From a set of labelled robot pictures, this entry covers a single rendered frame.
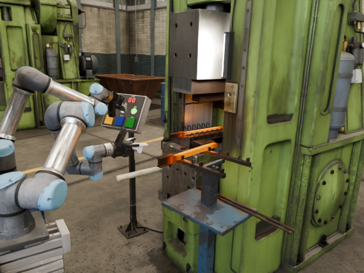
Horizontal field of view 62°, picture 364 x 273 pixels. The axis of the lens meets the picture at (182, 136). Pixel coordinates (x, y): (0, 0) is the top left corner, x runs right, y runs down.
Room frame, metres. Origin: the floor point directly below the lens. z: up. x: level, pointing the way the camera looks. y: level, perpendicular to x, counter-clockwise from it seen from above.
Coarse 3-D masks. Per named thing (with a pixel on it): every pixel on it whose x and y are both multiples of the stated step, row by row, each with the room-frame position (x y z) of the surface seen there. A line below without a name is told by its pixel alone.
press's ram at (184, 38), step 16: (176, 16) 2.03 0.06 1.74; (192, 16) 1.90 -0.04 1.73; (208, 16) 1.89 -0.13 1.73; (224, 16) 1.97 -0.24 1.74; (176, 32) 2.02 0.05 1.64; (192, 32) 1.89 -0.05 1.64; (208, 32) 1.89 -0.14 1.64; (176, 48) 2.02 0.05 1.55; (192, 48) 1.89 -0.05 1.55; (208, 48) 1.90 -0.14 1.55; (176, 64) 2.02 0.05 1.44; (192, 64) 1.88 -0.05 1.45; (208, 64) 1.90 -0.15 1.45
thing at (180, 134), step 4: (204, 128) 2.08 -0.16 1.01; (208, 128) 2.08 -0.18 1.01; (212, 128) 2.09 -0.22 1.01; (216, 128) 2.11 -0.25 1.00; (180, 132) 1.94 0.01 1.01; (184, 132) 1.96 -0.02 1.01; (188, 132) 1.96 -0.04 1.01; (192, 132) 1.98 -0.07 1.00; (172, 136) 1.89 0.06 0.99; (176, 136) 1.91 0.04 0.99; (180, 136) 1.92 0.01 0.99; (184, 136) 1.93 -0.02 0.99
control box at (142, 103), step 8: (128, 96) 2.34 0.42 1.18; (136, 96) 2.30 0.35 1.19; (144, 96) 2.28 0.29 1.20; (128, 104) 2.30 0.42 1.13; (136, 104) 2.27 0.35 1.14; (144, 104) 2.24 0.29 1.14; (120, 112) 2.29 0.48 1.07; (128, 112) 2.26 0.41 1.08; (136, 112) 2.23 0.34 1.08; (144, 112) 2.24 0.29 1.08; (104, 120) 2.31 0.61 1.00; (136, 120) 2.19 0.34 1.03; (144, 120) 2.24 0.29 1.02; (112, 128) 2.31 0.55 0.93; (120, 128) 2.22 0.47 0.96; (128, 128) 2.18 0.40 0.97; (136, 128) 2.16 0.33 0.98
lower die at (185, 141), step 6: (216, 126) 2.24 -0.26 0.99; (222, 126) 2.20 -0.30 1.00; (174, 132) 2.06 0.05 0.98; (198, 132) 2.00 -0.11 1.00; (204, 132) 2.03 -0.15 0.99; (210, 132) 2.04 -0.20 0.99; (216, 132) 2.04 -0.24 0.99; (222, 132) 2.06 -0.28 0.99; (180, 138) 1.96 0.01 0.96; (186, 138) 1.91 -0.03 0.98; (192, 138) 1.90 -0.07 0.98; (198, 138) 1.93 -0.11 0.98; (180, 144) 1.96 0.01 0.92; (186, 144) 1.91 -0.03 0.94
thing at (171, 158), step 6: (210, 144) 1.60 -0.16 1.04; (216, 144) 1.62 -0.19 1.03; (192, 150) 1.48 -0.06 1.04; (198, 150) 1.50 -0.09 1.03; (204, 150) 1.54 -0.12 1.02; (162, 156) 1.35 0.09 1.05; (168, 156) 1.35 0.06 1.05; (174, 156) 1.36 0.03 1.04; (186, 156) 1.44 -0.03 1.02; (162, 162) 1.32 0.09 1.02; (168, 162) 1.35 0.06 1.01; (174, 162) 1.36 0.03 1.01
